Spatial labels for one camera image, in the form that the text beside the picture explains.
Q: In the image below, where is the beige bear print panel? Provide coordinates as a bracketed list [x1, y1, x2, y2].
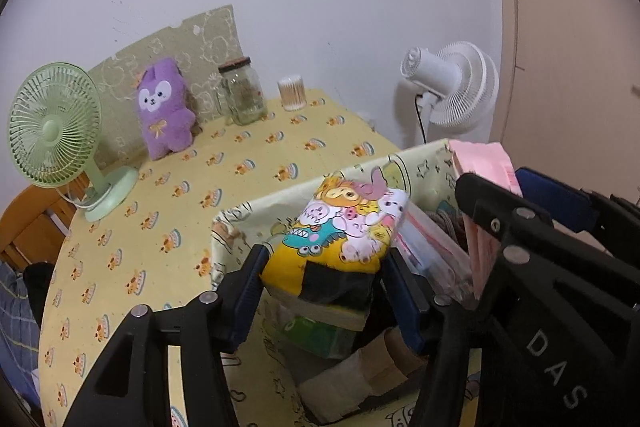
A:
[87, 4, 247, 168]

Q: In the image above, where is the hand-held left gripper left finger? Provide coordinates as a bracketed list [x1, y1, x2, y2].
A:
[62, 246, 271, 427]

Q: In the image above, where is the cotton swab box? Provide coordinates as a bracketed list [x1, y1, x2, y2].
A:
[277, 75, 307, 112]

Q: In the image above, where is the yellow printed tablecloth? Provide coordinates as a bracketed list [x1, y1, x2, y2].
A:
[37, 87, 483, 427]

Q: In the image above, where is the wooden bed headboard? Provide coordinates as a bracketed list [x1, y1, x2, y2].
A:
[0, 183, 75, 269]

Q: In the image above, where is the blue plaid bedding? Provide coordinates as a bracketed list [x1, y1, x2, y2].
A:
[0, 261, 42, 410]

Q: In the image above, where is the green desk fan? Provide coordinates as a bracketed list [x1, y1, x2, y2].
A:
[7, 62, 140, 223]

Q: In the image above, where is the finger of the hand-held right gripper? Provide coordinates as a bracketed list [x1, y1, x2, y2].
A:
[514, 166, 640, 238]
[454, 173, 618, 269]

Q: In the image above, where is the pink tissue pack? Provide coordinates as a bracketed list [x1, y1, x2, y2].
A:
[449, 139, 523, 298]

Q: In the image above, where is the black fan cable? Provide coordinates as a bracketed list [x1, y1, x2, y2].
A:
[413, 93, 429, 146]

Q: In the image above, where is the cartoon print storage box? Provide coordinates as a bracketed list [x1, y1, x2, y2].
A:
[210, 138, 503, 427]

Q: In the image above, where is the glass jar black lid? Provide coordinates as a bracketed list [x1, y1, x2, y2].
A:
[217, 56, 267, 126]

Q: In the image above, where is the white standing fan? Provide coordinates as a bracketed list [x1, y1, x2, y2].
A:
[399, 40, 501, 144]

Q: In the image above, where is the grey knitted cloth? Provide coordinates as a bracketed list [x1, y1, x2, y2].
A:
[424, 208, 472, 254]

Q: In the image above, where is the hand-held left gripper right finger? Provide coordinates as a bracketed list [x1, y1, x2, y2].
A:
[381, 251, 485, 427]

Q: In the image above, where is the purple plush toy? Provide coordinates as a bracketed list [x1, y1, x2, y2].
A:
[135, 58, 197, 162]

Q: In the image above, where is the black cloth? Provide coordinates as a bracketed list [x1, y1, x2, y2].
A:
[22, 261, 57, 329]

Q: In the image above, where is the green tissue pack black tape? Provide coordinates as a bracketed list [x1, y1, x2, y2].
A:
[276, 297, 372, 361]

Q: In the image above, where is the yellow cartoon print tissue pack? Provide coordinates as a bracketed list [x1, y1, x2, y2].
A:
[261, 169, 412, 309]

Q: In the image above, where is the white fan cable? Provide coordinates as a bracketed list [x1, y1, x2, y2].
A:
[55, 184, 108, 212]

